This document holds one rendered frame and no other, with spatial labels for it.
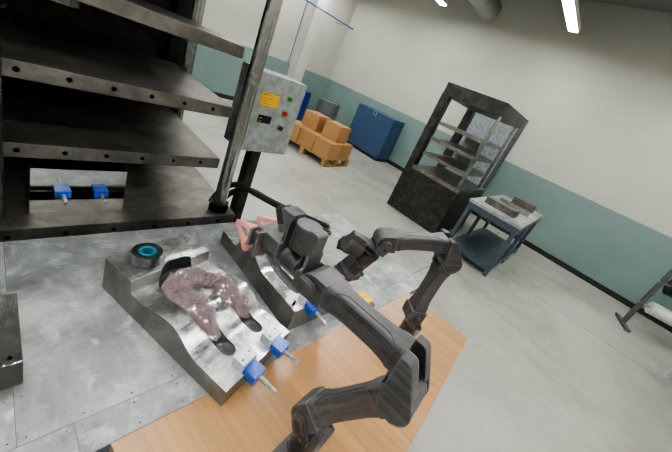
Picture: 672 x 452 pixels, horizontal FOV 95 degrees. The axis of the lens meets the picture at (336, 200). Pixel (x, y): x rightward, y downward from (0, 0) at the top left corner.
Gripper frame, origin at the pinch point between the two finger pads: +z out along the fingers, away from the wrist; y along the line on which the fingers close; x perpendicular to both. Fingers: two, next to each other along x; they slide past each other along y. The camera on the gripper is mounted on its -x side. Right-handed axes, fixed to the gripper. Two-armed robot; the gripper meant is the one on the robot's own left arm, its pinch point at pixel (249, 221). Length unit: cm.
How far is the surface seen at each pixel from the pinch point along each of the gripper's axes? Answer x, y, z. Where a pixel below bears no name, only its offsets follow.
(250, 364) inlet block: 33.0, 1.6, -16.6
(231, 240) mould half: 33, -24, 32
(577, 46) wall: -239, -677, 33
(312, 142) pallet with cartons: 82, -394, 308
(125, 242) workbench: 38, 6, 49
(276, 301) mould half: 34.2, -20.4, -2.0
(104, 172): 22, 6, 73
